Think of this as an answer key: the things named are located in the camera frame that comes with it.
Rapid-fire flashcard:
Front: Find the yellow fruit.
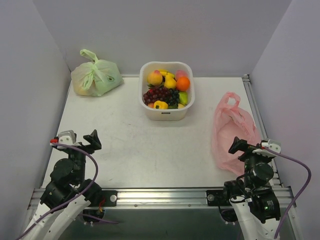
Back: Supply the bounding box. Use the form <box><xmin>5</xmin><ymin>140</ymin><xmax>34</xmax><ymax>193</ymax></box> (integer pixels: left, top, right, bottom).
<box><xmin>164</xmin><ymin>74</ymin><xmax>177</xmax><ymax>89</ymax></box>

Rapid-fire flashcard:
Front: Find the orange fruit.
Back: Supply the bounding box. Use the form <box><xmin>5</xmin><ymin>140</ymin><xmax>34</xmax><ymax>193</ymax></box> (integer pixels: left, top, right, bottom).
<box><xmin>147</xmin><ymin>70</ymin><xmax>163</xmax><ymax>86</ymax></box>

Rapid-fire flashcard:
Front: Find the white plastic fruit basket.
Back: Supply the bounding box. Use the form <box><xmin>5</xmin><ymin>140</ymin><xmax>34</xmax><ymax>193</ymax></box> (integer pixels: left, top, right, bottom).
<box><xmin>138</xmin><ymin>61</ymin><xmax>195</xmax><ymax>121</ymax></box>

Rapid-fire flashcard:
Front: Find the yellow banana bunch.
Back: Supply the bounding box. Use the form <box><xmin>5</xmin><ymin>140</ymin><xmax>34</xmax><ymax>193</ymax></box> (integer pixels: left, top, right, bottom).
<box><xmin>158</xmin><ymin>69</ymin><xmax>175</xmax><ymax>78</ymax></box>

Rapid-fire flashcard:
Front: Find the orange tangerine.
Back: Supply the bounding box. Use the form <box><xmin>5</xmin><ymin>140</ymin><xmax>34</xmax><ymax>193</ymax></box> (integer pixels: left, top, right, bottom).
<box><xmin>176</xmin><ymin>76</ymin><xmax>190</xmax><ymax>92</ymax></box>

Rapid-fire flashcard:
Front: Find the green knotted plastic bag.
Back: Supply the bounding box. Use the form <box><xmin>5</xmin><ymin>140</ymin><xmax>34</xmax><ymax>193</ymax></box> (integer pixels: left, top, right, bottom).
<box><xmin>71</xmin><ymin>49</ymin><xmax>124</xmax><ymax>97</ymax></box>

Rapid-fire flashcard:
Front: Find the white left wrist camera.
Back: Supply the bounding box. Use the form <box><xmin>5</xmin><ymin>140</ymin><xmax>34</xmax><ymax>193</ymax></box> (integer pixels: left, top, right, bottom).
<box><xmin>50</xmin><ymin>130</ymin><xmax>81</xmax><ymax>149</ymax></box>

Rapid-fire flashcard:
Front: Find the dark blue grape bunch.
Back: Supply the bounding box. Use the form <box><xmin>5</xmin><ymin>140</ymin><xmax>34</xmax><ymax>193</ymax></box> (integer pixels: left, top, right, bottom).
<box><xmin>165</xmin><ymin>88</ymin><xmax>180</xmax><ymax>107</ymax></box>

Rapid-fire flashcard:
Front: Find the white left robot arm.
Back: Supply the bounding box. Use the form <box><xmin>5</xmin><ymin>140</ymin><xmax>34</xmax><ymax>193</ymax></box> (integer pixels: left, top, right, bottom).
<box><xmin>19</xmin><ymin>130</ymin><xmax>103</xmax><ymax>240</ymax></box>

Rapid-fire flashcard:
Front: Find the peach fruit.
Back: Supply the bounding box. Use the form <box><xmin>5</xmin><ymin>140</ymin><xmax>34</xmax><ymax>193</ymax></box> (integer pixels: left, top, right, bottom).
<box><xmin>147</xmin><ymin>103</ymin><xmax>154</xmax><ymax>109</ymax></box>
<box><xmin>175</xmin><ymin>69</ymin><xmax>189</xmax><ymax>81</ymax></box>

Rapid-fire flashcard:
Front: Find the peach fruit in basket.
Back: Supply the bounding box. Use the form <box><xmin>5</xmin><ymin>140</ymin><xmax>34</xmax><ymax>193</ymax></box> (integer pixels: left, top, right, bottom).
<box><xmin>147</xmin><ymin>103</ymin><xmax>154</xmax><ymax>109</ymax></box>

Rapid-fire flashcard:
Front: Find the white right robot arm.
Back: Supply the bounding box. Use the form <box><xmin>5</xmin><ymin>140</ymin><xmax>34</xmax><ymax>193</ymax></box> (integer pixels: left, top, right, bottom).
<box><xmin>221</xmin><ymin>137</ymin><xmax>281</xmax><ymax>240</ymax></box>

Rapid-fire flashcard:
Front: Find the red grape bunch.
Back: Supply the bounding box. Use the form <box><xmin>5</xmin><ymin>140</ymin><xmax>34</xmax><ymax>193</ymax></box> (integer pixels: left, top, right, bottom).
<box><xmin>142</xmin><ymin>87</ymin><xmax>169</xmax><ymax>105</ymax></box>

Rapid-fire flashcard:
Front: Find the pale yellow pear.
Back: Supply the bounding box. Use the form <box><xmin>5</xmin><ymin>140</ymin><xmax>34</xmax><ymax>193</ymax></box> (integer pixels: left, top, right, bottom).
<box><xmin>178</xmin><ymin>103</ymin><xmax>185</xmax><ymax>109</ymax></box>

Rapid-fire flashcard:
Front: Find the aluminium front rail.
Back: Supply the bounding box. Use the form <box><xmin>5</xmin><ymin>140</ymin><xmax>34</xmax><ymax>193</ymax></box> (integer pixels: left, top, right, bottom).
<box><xmin>27</xmin><ymin>187</ymin><xmax>297</xmax><ymax>211</ymax></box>

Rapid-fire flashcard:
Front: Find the pink plastic bag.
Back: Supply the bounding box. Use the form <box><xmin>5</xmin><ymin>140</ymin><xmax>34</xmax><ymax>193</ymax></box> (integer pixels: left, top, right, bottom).
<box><xmin>211</xmin><ymin>92</ymin><xmax>261</xmax><ymax>176</ymax></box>

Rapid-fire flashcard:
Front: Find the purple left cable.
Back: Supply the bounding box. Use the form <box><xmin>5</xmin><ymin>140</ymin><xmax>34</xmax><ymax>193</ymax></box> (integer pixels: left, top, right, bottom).
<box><xmin>14</xmin><ymin>142</ymin><xmax>99</xmax><ymax>240</ymax></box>

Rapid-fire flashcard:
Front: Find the green pear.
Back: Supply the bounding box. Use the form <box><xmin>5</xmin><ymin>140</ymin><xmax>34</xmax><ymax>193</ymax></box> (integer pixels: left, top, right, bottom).
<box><xmin>179</xmin><ymin>91</ymin><xmax>188</xmax><ymax>106</ymax></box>

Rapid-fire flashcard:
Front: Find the aluminium right side rail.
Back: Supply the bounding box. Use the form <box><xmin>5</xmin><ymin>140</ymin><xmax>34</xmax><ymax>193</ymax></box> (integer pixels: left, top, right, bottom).
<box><xmin>242</xmin><ymin>74</ymin><xmax>284</xmax><ymax>188</ymax></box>

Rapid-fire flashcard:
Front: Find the aluminium rail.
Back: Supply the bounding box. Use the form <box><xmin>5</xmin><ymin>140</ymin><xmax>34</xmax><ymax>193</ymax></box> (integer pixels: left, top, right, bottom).
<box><xmin>242</xmin><ymin>74</ymin><xmax>284</xmax><ymax>188</ymax></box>
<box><xmin>27</xmin><ymin>187</ymin><xmax>297</xmax><ymax>211</ymax></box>

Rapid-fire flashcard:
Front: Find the yellow bell pepper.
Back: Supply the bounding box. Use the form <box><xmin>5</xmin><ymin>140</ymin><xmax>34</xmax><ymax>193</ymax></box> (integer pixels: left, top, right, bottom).
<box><xmin>153</xmin><ymin>100</ymin><xmax>169</xmax><ymax>110</ymax></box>

